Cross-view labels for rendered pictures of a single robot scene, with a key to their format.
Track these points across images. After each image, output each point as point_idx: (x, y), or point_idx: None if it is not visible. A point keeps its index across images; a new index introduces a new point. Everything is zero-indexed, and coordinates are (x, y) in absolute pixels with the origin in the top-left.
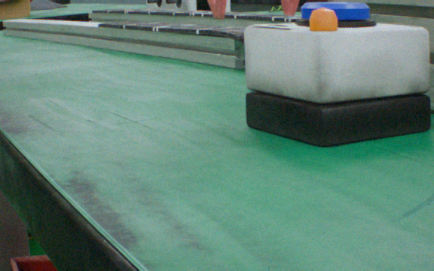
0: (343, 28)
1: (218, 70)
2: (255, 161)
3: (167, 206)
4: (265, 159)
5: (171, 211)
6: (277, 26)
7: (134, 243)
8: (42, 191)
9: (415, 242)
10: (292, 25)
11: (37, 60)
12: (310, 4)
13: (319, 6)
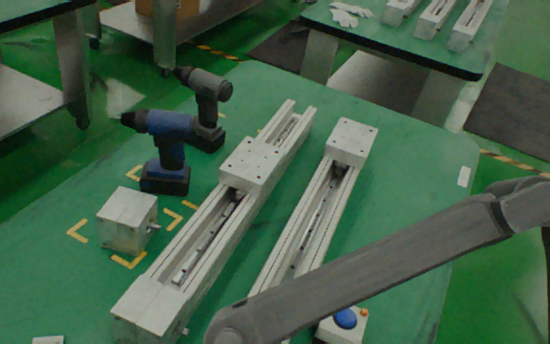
0: (355, 311)
1: None
2: (381, 335)
3: (418, 331)
4: (377, 334)
5: (420, 328)
6: (363, 329)
7: (435, 322)
8: None
9: (402, 288)
10: (350, 331)
11: None
12: (355, 319)
13: (355, 315)
